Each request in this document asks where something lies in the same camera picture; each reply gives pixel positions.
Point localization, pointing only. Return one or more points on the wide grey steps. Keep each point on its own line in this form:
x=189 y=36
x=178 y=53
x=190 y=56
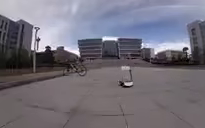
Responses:
x=120 y=63

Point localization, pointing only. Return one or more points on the banded glass building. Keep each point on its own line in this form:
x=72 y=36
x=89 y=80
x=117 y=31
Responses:
x=110 y=48

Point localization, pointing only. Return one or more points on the bicycle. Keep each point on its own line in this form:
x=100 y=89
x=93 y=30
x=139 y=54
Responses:
x=75 y=69

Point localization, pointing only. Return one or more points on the small white robot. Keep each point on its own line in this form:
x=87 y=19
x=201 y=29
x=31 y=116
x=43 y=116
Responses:
x=126 y=81

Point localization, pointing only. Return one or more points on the low brown-roofed building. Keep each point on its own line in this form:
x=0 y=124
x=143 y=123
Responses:
x=61 y=55

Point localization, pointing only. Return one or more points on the small grey building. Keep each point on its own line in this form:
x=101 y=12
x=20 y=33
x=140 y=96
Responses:
x=147 y=53

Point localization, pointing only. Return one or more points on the grey concrete pavement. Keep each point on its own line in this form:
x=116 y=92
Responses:
x=130 y=103

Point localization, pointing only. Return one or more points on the low pale building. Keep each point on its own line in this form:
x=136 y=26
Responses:
x=170 y=55

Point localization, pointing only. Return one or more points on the grey lamp pole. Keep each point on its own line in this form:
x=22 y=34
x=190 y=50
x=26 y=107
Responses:
x=34 y=53

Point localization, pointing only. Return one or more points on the dark tree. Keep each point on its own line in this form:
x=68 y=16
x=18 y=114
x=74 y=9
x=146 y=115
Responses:
x=185 y=51

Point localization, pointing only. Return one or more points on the raised concrete kerb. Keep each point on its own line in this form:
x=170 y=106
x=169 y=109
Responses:
x=20 y=81

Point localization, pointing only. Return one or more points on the dark hedge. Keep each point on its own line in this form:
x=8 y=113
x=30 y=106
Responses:
x=10 y=60

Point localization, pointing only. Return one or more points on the grey multi-storey building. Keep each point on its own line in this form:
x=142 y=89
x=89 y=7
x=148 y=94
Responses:
x=6 y=36

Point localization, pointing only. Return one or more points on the large pale gridded building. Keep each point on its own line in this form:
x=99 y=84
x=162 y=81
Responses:
x=203 y=40

